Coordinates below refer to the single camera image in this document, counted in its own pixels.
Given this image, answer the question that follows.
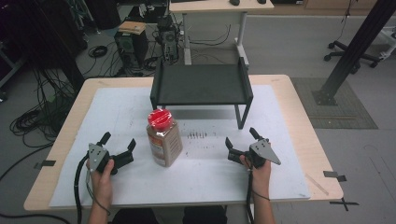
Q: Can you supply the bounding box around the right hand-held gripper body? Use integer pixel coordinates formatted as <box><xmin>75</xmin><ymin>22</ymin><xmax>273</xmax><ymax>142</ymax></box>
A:
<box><xmin>227</xmin><ymin>138</ymin><xmax>282</xmax><ymax>170</ymax></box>

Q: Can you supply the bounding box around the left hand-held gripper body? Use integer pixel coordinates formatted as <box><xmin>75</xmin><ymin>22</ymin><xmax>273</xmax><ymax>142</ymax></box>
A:
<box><xmin>88</xmin><ymin>142</ymin><xmax>135</xmax><ymax>175</ymax></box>

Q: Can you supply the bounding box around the red-lidded spice jar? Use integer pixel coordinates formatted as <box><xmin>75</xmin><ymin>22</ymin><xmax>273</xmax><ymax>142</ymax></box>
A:
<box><xmin>146</xmin><ymin>108</ymin><xmax>184</xmax><ymax>168</ymax></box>

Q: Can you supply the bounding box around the black metal shelf rack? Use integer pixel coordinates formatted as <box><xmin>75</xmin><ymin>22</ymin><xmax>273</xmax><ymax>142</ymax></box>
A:
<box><xmin>149</xmin><ymin>56</ymin><xmax>254</xmax><ymax>131</ymax></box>

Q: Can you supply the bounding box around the person's right hand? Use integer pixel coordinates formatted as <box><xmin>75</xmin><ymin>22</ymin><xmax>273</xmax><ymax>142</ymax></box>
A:
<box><xmin>239</xmin><ymin>155</ymin><xmax>272</xmax><ymax>201</ymax></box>

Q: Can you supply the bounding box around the person's left hand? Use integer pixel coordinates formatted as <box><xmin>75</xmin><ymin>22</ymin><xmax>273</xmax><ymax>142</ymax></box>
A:
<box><xmin>86</xmin><ymin>159</ymin><xmax>116</xmax><ymax>209</ymax></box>

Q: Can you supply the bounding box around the white foam board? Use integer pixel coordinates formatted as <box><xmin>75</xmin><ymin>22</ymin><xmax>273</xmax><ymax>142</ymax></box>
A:
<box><xmin>49</xmin><ymin>84</ymin><xmax>312</xmax><ymax>209</ymax></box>

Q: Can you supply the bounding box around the black tape strip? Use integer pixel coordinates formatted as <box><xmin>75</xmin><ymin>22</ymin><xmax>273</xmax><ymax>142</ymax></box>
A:
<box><xmin>33</xmin><ymin>159</ymin><xmax>57</xmax><ymax>171</ymax></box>
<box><xmin>322</xmin><ymin>170</ymin><xmax>347</xmax><ymax>183</ymax></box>

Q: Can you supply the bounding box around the person's left leg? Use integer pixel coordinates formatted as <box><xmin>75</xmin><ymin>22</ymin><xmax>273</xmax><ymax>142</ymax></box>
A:
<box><xmin>111</xmin><ymin>207</ymin><xmax>161</xmax><ymax>224</ymax></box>

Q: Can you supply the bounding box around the person's leg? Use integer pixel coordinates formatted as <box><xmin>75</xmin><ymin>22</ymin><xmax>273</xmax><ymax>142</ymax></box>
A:
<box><xmin>111</xmin><ymin>207</ymin><xmax>161</xmax><ymax>224</ymax></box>
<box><xmin>182</xmin><ymin>204</ymin><xmax>229</xmax><ymax>224</ymax></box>

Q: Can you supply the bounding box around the person's right leg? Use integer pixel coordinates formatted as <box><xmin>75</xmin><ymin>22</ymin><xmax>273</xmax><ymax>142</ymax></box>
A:
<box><xmin>182</xmin><ymin>204</ymin><xmax>229</xmax><ymax>224</ymax></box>

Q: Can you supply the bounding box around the grey floor mat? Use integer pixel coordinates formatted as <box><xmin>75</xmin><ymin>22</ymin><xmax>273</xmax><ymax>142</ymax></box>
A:
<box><xmin>290</xmin><ymin>77</ymin><xmax>379</xmax><ymax>131</ymax></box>

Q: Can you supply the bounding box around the black computer tower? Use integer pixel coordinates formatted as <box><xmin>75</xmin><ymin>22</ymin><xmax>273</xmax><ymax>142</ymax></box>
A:
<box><xmin>113</xmin><ymin>28</ymin><xmax>149</xmax><ymax>68</ymax></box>

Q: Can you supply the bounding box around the open computer tower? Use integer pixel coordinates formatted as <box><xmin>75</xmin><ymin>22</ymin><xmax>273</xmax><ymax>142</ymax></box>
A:
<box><xmin>156</xmin><ymin>16</ymin><xmax>180</xmax><ymax>64</ymax></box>

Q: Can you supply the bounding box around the brown cardboard box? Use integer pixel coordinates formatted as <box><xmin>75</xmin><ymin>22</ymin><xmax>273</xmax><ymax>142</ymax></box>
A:
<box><xmin>118</xmin><ymin>21</ymin><xmax>147</xmax><ymax>35</ymax></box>

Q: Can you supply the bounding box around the black office chair base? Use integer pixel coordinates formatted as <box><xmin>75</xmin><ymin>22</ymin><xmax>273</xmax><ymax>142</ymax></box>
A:
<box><xmin>323</xmin><ymin>39</ymin><xmax>383</xmax><ymax>75</ymax></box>

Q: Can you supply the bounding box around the dark curtain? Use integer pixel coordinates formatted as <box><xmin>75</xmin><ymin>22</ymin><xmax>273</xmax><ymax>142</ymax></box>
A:
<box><xmin>0</xmin><ymin>0</ymin><xmax>87</xmax><ymax>92</ymax></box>

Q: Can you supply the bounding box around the wooden desk with white legs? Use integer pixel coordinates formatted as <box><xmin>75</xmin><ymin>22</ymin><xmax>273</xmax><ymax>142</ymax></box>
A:
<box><xmin>169</xmin><ymin>0</ymin><xmax>276</xmax><ymax>67</ymax></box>

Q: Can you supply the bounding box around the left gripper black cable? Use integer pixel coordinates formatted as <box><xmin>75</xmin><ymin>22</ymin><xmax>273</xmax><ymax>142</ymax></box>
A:
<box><xmin>73</xmin><ymin>153</ymin><xmax>92</xmax><ymax>224</ymax></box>

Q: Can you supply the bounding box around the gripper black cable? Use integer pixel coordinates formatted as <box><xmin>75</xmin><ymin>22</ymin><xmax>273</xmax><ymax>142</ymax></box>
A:
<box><xmin>73</xmin><ymin>153</ymin><xmax>92</xmax><ymax>224</ymax></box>
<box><xmin>245</xmin><ymin>169</ymin><xmax>255</xmax><ymax>224</ymax></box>

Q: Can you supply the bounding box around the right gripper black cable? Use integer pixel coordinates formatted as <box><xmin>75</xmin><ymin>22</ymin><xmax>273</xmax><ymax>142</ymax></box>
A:
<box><xmin>245</xmin><ymin>169</ymin><xmax>255</xmax><ymax>224</ymax></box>

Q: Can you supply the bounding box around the tangle of black cables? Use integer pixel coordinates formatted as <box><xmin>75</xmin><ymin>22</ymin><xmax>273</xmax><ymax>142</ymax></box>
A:
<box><xmin>8</xmin><ymin>67</ymin><xmax>74</xmax><ymax>148</ymax></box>

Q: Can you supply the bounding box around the coiled black cable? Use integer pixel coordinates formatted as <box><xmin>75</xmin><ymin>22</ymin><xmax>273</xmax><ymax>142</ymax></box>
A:
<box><xmin>87</xmin><ymin>45</ymin><xmax>108</xmax><ymax>59</ymax></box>

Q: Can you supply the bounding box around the black floor cable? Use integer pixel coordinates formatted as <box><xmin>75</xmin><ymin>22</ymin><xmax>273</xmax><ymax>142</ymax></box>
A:
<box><xmin>189</xmin><ymin>23</ymin><xmax>233</xmax><ymax>48</ymax></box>

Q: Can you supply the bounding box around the black metal post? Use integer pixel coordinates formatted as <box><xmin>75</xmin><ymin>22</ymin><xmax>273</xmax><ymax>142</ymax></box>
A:
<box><xmin>312</xmin><ymin>0</ymin><xmax>396</xmax><ymax>106</ymax></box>

